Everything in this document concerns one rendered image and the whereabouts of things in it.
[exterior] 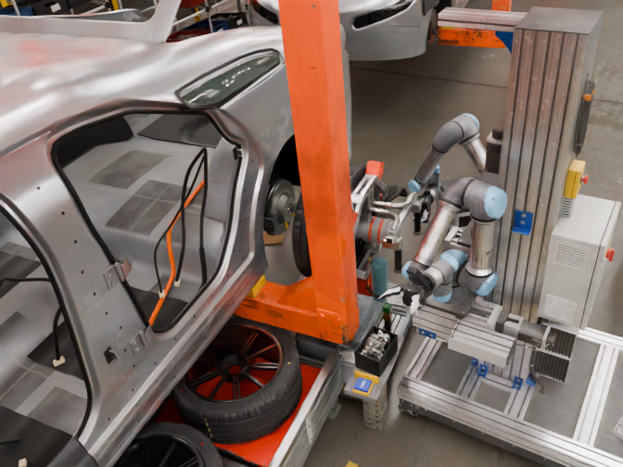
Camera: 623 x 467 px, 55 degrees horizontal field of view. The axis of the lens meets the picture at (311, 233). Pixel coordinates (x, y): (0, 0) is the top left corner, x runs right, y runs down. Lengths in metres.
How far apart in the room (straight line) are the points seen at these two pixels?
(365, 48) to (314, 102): 3.24
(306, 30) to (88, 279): 1.13
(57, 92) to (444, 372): 2.30
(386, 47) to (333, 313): 3.14
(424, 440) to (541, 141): 1.68
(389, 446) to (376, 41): 3.46
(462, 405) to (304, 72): 1.84
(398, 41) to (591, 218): 3.18
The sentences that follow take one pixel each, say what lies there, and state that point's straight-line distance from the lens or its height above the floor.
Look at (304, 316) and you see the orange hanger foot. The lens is 3.01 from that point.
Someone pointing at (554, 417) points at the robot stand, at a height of 0.21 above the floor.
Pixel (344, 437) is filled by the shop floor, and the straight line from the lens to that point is 3.34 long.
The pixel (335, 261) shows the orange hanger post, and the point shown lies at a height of 1.07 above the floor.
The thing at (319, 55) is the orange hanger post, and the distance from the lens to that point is 2.18.
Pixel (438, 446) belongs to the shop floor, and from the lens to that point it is 3.32.
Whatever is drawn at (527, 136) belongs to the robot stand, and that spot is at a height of 1.62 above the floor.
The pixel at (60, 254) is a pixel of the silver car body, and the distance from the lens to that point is 2.07.
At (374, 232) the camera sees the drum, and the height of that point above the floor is 0.88.
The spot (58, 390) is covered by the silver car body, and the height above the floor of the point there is 0.80.
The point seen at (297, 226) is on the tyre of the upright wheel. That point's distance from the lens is 3.00.
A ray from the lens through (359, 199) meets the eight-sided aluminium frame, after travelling 2.97.
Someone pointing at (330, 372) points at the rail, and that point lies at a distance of 3.12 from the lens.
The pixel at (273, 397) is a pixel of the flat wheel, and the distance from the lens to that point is 2.90.
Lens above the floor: 2.76
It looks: 37 degrees down
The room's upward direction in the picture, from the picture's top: 7 degrees counter-clockwise
